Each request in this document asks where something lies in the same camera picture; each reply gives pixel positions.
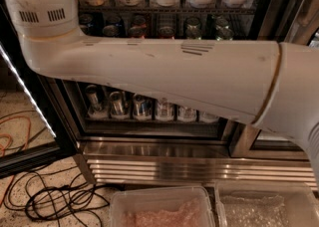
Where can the left water bottle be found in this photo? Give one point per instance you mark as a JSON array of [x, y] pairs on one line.
[[164, 111]]

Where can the right water bottle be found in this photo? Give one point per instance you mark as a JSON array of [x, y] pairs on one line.
[[208, 117]]

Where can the middle blue can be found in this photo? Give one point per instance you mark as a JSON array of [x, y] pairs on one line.
[[111, 31]]

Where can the bottom middle silver can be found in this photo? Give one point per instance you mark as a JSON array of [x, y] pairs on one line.
[[119, 105]]

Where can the middle water bottle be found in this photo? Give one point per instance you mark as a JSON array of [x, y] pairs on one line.
[[186, 114]]

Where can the bottom left silver can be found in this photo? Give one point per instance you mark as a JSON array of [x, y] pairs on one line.
[[97, 109]]

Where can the clear bin bubble wrap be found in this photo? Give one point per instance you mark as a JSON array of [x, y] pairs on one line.
[[265, 204]]

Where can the open glass fridge door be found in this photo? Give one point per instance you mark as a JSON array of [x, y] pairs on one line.
[[33, 94]]

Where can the clear bin pink wrap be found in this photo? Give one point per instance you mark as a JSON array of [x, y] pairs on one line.
[[184, 206]]

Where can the water bottle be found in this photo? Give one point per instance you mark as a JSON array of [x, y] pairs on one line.
[[208, 117], [164, 111], [186, 114]]

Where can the middle orange can right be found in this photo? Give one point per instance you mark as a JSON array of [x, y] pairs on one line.
[[166, 32]]

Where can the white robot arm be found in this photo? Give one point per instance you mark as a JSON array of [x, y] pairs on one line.
[[272, 86]]

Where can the stainless steel fridge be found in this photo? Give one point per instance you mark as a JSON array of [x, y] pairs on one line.
[[175, 152]]

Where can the silver can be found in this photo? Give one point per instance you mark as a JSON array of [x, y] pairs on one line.
[[119, 105], [97, 109]]

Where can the middle orange can left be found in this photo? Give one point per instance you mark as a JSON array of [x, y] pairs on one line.
[[137, 32]]

